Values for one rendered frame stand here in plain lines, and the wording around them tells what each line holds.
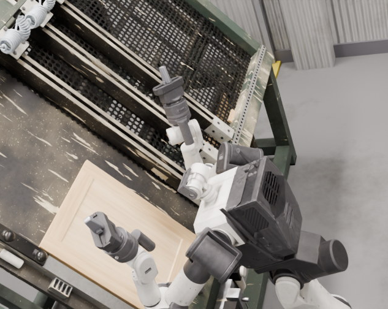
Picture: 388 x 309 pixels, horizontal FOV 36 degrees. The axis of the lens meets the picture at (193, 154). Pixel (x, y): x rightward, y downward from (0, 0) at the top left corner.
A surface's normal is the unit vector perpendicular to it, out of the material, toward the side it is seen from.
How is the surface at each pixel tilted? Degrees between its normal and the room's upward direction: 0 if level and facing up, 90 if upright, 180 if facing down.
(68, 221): 56
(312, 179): 0
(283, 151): 0
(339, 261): 67
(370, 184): 0
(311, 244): 22
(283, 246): 91
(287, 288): 90
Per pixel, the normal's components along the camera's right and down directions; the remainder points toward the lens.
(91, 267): 0.59, -0.46
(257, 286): -0.30, -0.73
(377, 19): -0.29, 0.68
